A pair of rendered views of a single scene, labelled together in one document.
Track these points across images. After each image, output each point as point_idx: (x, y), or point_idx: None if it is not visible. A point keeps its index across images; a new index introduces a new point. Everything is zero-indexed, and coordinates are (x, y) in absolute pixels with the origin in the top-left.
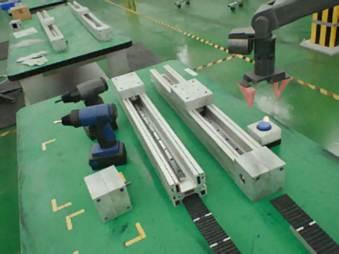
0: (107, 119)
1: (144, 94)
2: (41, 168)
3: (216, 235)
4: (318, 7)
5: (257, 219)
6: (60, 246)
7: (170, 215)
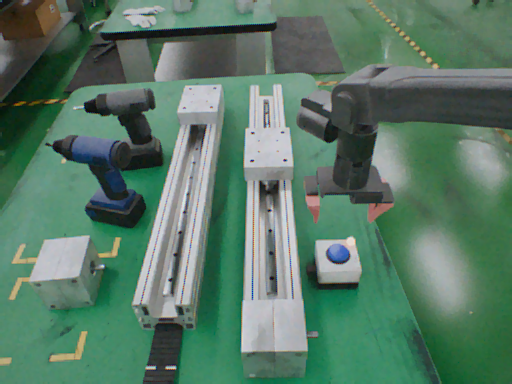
0: (107, 165)
1: (214, 127)
2: (42, 191)
3: None
4: (447, 115)
5: None
6: None
7: (129, 341)
